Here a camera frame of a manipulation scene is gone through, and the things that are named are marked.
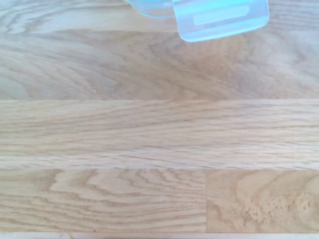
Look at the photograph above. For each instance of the clear lid with teal seal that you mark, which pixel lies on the clear lid with teal seal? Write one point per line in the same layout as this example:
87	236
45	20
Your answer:
219	20

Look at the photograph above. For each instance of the clear glass food container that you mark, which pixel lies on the clear glass food container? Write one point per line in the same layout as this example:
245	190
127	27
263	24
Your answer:
152	8

